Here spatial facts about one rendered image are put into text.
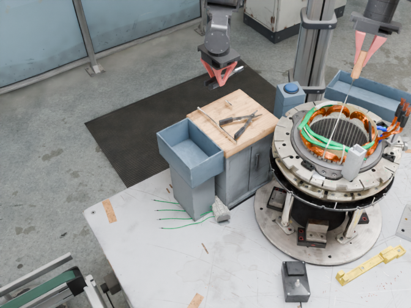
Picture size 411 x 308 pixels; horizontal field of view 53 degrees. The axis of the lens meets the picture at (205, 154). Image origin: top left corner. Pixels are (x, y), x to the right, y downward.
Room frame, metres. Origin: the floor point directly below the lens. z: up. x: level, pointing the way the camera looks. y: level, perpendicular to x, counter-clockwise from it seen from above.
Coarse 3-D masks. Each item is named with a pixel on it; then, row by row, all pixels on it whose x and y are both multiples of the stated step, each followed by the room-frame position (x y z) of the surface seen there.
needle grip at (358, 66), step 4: (360, 52) 0.75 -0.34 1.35; (364, 52) 0.74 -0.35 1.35; (360, 56) 0.74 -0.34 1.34; (364, 56) 0.74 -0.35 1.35; (360, 60) 0.74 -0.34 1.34; (364, 60) 0.74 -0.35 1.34; (356, 64) 0.74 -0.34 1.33; (360, 64) 0.73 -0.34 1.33; (356, 68) 0.73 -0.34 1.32; (360, 68) 0.73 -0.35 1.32; (352, 72) 0.74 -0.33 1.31; (356, 72) 0.73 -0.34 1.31; (360, 72) 0.73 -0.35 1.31; (352, 76) 0.73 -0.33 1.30; (356, 76) 0.73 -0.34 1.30
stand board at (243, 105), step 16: (224, 96) 0.97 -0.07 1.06; (240, 96) 0.97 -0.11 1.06; (192, 112) 0.90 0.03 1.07; (208, 112) 0.90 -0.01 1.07; (224, 112) 0.90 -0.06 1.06; (240, 112) 0.89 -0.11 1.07; (256, 112) 0.89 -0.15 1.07; (208, 128) 0.83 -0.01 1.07; (224, 128) 0.83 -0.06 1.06; (256, 128) 0.82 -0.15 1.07; (272, 128) 0.83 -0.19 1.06; (224, 144) 0.77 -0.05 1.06; (240, 144) 0.76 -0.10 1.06
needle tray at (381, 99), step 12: (348, 72) 1.06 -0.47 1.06; (336, 84) 1.06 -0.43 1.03; (348, 84) 1.05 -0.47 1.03; (360, 84) 1.03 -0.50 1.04; (372, 84) 1.01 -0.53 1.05; (384, 84) 0.99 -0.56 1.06; (324, 96) 1.00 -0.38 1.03; (336, 96) 0.97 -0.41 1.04; (348, 96) 0.95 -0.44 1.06; (360, 96) 0.99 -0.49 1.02; (372, 96) 0.99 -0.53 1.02; (384, 96) 0.99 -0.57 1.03; (396, 96) 0.97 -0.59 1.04; (408, 96) 0.95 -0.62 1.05; (372, 108) 0.91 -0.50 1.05; (384, 108) 0.89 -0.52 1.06; (396, 108) 0.93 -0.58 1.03; (396, 120) 0.86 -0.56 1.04
